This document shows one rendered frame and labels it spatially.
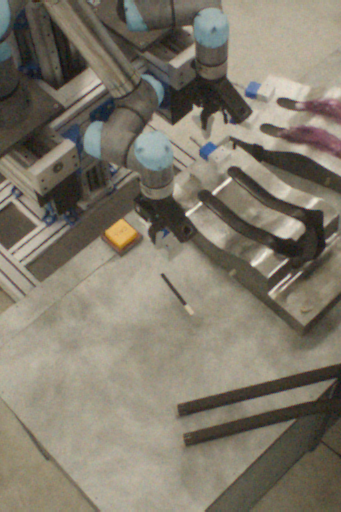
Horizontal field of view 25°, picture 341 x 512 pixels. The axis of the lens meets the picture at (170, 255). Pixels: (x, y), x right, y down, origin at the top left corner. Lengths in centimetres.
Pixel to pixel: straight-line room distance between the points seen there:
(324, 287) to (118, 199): 115
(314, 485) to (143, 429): 94
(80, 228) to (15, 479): 89
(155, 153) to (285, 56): 208
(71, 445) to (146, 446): 17
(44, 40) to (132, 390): 93
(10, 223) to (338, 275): 136
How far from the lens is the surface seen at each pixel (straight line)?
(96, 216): 284
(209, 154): 208
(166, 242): 187
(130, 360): 191
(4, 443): 275
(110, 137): 164
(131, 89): 169
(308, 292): 192
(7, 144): 200
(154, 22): 183
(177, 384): 188
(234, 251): 191
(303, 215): 197
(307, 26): 375
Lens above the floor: 255
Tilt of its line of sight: 59 degrees down
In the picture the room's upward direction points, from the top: 5 degrees counter-clockwise
